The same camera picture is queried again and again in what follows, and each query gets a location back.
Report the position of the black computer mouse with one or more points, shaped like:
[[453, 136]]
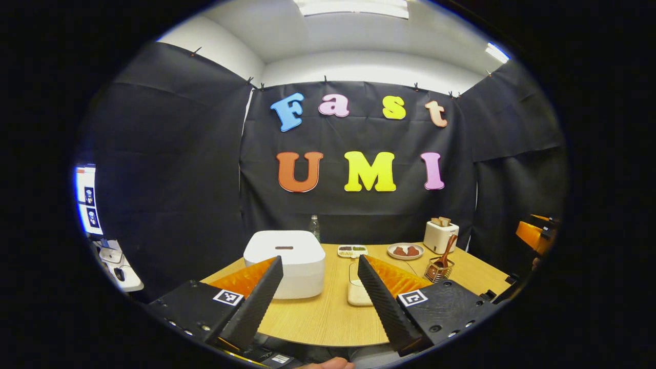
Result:
[[119, 274]]

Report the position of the brown wooden spoon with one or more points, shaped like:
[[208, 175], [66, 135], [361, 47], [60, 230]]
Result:
[[447, 251]]

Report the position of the white round plate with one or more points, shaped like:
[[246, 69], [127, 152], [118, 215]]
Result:
[[405, 258]]

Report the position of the brown meat piece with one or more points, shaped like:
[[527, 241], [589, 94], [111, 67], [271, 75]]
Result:
[[400, 251], [413, 251]]

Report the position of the long ceiling light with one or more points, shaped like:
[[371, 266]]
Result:
[[353, 7]]

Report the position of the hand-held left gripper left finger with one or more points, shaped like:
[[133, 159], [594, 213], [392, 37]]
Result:
[[251, 307]]

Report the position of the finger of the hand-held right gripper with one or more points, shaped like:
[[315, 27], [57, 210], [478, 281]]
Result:
[[530, 236]]

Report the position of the clear plastic water bottle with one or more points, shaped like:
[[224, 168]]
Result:
[[314, 230]]

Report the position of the white rice cooker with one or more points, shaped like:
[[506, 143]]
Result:
[[287, 261]]

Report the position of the white toaster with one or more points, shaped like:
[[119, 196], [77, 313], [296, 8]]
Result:
[[438, 238]]

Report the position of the white divided grain dish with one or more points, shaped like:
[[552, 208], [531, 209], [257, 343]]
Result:
[[352, 251]]

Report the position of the small ceiling light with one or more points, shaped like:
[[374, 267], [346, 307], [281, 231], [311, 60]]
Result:
[[497, 53]]

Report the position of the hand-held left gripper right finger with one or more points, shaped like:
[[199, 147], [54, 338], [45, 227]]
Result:
[[387, 307]]

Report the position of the white side desk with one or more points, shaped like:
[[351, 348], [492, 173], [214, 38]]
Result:
[[125, 277]]

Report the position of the computer monitor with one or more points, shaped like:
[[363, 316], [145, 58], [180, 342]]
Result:
[[88, 200]]

